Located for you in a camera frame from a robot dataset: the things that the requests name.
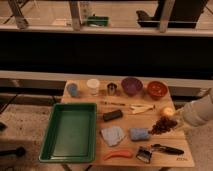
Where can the banana peel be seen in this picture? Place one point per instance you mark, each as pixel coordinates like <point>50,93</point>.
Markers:
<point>136,108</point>

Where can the black metal brush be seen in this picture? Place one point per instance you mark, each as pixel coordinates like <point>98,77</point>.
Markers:
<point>144,154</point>

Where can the light blue cloth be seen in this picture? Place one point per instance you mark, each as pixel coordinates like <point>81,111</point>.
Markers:
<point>113,135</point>

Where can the thin brown stick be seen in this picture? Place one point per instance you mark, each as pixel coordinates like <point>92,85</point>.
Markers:
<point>112,103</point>

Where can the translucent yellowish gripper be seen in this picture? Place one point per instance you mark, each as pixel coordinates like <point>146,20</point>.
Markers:
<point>178,118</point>

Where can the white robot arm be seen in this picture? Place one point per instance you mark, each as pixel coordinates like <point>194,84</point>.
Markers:
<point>195,113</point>

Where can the dark red grape bunch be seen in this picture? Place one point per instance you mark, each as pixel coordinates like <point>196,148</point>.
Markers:
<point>163,125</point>

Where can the small metal cup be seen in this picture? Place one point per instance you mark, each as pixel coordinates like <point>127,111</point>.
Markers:
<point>111,89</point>

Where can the green plastic tray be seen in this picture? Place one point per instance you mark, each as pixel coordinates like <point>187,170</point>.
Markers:
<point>70,136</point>

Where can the wooden table board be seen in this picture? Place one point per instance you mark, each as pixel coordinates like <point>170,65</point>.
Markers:
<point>175,139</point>

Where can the blue plastic cup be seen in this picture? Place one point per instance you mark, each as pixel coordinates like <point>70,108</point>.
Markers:
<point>72,89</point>

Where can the orange carrot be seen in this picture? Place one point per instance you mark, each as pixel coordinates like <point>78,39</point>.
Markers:
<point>118,153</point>

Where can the purple bowl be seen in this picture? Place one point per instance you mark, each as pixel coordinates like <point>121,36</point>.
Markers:
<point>131,86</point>

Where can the blue sponge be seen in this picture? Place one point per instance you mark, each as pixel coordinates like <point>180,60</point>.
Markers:
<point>139,134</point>

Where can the black rectangular block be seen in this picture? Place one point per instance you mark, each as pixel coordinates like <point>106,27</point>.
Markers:
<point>112,115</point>

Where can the white plastic cup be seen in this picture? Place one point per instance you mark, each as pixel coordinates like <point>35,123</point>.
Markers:
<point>93,85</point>

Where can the black handled peeler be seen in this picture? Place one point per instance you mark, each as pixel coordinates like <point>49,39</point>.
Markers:
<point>167,149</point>

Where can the green box on shelf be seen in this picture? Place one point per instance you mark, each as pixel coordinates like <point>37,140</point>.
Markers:
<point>98,20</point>

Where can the red bowl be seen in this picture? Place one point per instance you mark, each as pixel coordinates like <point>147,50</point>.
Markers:
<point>157,89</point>

